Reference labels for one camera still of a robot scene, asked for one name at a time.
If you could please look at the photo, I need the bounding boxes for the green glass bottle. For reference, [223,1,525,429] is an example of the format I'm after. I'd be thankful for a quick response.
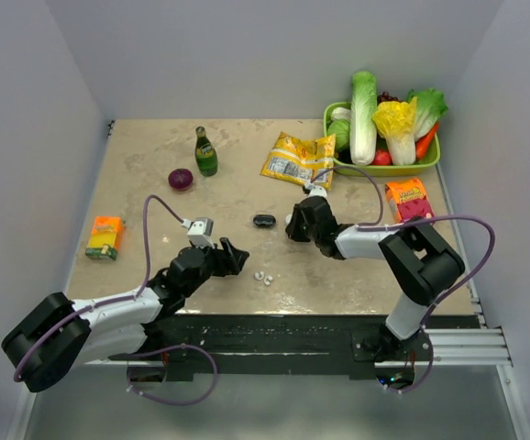
[194,126,218,177]

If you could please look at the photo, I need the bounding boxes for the black earbud charging case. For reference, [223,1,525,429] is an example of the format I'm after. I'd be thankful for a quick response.
[252,214,277,228]

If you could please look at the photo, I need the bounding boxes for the aluminium rail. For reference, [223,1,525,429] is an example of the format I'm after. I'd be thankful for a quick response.
[427,328,513,367]

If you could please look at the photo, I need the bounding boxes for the yellow leaf cabbage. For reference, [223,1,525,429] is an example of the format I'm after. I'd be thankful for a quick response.
[371,97,417,166]

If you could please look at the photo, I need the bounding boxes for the yellow snack bag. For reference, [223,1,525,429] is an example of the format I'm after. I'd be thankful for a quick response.
[260,132,336,190]

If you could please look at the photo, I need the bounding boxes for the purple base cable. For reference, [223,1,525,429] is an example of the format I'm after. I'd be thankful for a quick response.
[381,338,436,395]
[126,343,219,407]

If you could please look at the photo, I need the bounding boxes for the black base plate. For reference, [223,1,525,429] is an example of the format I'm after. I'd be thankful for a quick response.
[108,313,481,384]

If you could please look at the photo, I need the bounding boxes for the napa cabbage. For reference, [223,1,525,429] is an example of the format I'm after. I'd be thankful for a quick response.
[349,71,377,166]

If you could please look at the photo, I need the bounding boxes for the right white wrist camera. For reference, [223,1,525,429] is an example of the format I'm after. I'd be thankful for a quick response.
[303,181,327,198]

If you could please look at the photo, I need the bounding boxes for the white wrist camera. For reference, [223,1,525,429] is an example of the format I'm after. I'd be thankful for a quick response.
[182,217,215,248]
[303,181,327,198]

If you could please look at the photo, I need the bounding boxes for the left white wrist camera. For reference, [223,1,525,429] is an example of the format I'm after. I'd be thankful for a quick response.
[182,217,215,248]

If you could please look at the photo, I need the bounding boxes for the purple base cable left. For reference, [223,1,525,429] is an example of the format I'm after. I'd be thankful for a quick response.
[126,343,219,407]

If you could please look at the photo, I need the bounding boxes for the round green cabbage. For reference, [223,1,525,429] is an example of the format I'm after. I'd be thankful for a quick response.
[326,119,350,152]

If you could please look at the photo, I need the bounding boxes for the pink orange snack box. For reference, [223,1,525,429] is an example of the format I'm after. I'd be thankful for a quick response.
[385,177,435,223]

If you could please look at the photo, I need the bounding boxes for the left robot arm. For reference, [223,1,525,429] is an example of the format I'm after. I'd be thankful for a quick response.
[1,237,249,393]

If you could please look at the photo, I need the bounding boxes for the white cauliflower piece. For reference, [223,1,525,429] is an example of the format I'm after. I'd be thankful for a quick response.
[330,106,351,122]

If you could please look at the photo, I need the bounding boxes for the green lettuce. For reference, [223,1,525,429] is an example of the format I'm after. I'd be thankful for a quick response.
[407,88,448,140]

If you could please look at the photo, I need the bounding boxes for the dark red grapes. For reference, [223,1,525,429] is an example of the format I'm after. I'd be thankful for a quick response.
[377,92,399,105]

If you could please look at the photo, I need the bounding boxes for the orange carrot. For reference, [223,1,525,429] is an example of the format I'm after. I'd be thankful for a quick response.
[415,122,439,161]

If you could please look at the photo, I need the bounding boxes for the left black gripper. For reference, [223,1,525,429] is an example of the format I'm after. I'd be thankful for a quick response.
[182,236,248,298]

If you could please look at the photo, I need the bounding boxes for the green plastic basket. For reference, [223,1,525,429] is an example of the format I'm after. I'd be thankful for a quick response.
[323,102,441,178]

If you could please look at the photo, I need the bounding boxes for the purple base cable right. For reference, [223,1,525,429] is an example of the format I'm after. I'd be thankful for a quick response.
[381,338,436,395]

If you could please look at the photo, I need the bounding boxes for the red tomato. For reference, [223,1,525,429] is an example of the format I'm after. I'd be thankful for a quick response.
[371,148,392,166]

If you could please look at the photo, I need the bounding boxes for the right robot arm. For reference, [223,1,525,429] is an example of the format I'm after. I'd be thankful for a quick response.
[285,196,465,360]

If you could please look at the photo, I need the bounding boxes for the orange yellow juice carton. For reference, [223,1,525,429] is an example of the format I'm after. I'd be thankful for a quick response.
[85,216,125,261]

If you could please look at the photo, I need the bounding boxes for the purple red onion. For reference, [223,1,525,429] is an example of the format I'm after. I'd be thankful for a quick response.
[168,168,193,192]

